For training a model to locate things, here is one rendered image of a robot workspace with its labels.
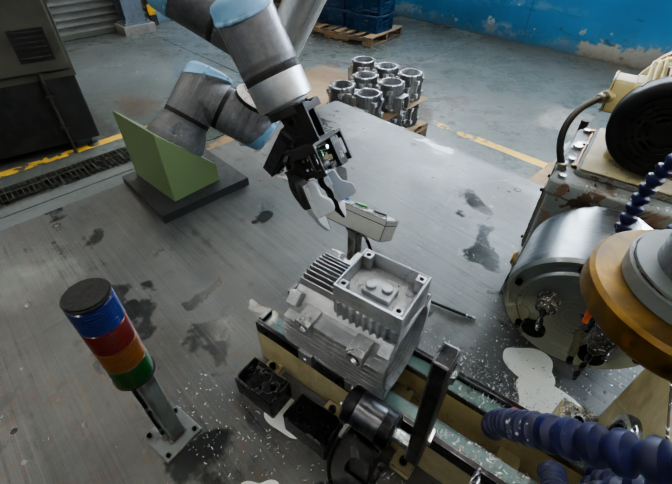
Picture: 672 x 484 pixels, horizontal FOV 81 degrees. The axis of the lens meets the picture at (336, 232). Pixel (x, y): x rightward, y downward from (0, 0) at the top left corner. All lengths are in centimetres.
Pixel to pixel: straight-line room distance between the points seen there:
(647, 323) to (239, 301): 87
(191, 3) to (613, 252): 67
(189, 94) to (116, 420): 93
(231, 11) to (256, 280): 70
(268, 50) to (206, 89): 79
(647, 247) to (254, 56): 51
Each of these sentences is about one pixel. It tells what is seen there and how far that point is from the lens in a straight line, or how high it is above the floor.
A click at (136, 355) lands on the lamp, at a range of 67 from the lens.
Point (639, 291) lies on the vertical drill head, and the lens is 44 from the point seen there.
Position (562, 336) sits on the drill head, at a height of 99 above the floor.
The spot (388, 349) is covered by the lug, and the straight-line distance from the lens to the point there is 62.
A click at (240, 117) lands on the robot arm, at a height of 105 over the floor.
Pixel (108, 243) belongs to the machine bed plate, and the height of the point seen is 80.
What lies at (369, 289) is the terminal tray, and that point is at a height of 113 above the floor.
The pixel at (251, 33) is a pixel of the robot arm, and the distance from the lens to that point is 62.
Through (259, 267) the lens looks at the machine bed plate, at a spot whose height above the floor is 80.
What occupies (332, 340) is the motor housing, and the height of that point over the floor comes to 106.
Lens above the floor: 161
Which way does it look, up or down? 41 degrees down
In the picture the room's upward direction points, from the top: straight up
